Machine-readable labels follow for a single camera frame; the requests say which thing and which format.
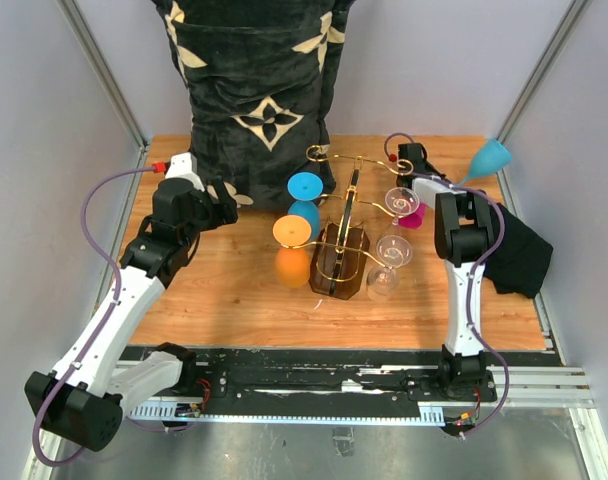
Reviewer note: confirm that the clear wine glass rear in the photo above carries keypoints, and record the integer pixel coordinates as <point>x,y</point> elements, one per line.
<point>401,202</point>

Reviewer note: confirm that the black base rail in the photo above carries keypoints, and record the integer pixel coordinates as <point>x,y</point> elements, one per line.
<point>325,385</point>

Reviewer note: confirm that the black patterned plush pillow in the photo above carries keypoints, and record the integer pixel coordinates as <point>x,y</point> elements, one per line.
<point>260,77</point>

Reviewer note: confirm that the clear wine glass front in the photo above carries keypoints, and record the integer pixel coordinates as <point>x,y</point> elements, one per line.
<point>394,252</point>

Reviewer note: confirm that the magenta plastic wine glass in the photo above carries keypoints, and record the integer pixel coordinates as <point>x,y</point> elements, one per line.
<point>415,219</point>

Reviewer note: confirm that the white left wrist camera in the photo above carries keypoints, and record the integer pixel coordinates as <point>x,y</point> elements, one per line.
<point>179,174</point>

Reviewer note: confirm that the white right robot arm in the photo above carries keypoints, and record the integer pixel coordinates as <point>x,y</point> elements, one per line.
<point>463,235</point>

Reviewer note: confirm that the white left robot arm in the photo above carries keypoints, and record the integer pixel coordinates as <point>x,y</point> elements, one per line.
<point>82,399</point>

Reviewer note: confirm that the blue plastic wine glass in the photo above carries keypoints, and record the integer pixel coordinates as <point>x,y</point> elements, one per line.
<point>305,188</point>

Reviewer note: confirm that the gold wire wine glass rack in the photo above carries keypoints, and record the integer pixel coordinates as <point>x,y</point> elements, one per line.
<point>342,254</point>

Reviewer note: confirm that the teal plastic wine glass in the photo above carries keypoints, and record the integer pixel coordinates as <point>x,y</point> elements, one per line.
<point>492,157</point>

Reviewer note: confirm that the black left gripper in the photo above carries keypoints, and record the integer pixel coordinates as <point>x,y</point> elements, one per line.
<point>222,212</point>

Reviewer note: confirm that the clear wine glass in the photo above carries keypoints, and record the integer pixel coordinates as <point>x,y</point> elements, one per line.
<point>401,202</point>
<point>394,252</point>

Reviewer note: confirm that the black cloth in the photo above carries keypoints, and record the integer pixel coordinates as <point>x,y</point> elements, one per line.
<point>521,262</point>

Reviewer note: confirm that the orange plastic wine glass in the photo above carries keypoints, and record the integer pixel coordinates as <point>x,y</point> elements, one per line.
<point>292,268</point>

